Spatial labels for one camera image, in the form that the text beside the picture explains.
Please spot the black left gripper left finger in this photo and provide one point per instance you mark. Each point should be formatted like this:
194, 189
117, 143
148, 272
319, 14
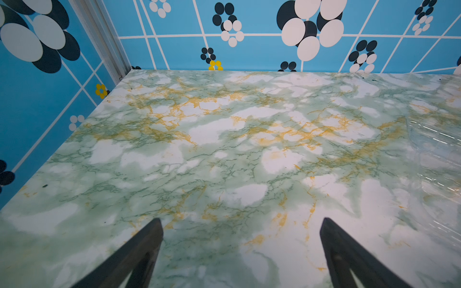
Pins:
134, 261

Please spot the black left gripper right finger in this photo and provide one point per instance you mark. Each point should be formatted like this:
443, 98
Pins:
350, 263

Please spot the aluminium corner post left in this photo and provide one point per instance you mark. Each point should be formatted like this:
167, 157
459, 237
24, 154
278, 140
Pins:
100, 29

